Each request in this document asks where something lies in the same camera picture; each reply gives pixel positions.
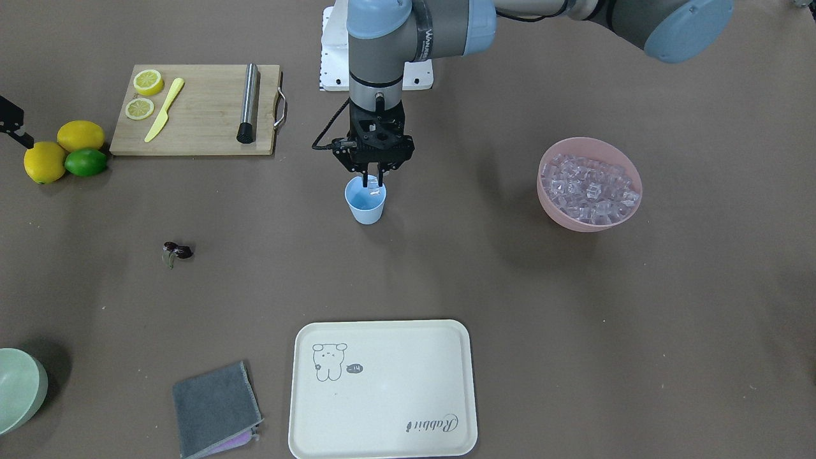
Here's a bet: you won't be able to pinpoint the lemon half lower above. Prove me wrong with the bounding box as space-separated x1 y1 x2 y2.
124 97 155 121

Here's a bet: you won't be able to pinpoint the yellow lemon near board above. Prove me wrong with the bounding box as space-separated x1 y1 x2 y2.
57 120 106 153

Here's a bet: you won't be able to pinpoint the lemon half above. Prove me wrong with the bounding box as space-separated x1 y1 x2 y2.
124 97 155 121
132 69 165 96

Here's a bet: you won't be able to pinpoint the grey folded cloth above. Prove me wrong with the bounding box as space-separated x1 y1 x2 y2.
171 360 263 458

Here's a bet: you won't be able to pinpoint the dark red cherries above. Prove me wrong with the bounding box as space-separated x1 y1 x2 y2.
161 241 194 268

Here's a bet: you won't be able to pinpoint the cream rabbit tray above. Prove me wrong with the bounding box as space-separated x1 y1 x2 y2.
288 319 478 458

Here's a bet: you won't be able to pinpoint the light blue plastic cup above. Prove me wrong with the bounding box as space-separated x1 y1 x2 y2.
344 175 387 224

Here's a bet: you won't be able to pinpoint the yellow lemon outer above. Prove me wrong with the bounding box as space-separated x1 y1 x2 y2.
24 142 67 185

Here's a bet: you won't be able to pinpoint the yellow plastic knife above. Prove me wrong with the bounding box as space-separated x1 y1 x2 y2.
143 77 186 143

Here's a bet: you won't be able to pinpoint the green lime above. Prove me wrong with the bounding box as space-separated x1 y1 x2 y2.
64 148 108 177

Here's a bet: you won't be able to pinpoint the wooden cutting board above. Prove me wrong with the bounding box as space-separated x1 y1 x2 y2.
110 64 286 156

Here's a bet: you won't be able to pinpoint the pile of clear ice cubes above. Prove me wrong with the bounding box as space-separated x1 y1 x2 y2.
538 153 643 230

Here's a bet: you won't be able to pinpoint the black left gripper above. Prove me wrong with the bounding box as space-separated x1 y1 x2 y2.
329 99 416 189

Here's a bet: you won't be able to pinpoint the steel muddler black tip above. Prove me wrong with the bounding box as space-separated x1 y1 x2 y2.
236 63 260 145

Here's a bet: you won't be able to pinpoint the mint green bowl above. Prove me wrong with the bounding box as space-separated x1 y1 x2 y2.
1 348 48 435

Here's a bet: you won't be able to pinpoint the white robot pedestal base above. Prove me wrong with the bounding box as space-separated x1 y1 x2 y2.
319 1 434 91

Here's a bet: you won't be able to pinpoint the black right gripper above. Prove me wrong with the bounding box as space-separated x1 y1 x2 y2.
0 96 34 149

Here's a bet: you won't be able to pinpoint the pink bowl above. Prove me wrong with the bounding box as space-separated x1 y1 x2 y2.
536 137 643 233

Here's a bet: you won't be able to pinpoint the lemon half upper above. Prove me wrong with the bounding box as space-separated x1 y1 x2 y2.
132 69 165 96

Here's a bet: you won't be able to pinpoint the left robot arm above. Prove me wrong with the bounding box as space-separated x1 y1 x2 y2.
312 1 735 186

